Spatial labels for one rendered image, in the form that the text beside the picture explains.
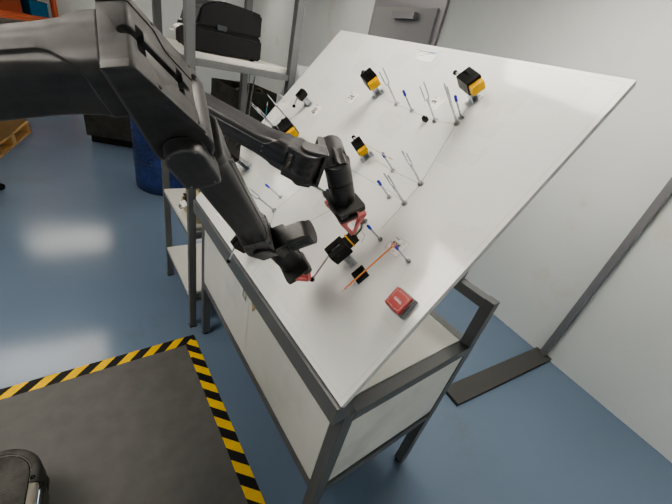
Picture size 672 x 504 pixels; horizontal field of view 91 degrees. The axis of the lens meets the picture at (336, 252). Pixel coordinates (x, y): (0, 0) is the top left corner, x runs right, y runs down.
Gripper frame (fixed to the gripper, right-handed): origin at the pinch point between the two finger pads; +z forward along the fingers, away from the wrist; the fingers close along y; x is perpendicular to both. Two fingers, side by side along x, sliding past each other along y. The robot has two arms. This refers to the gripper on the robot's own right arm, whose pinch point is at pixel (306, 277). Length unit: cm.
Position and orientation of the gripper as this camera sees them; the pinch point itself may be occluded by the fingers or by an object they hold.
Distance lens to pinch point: 91.5
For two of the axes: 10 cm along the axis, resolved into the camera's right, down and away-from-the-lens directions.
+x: -8.2, 5.7, 0.3
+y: -4.3, -6.6, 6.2
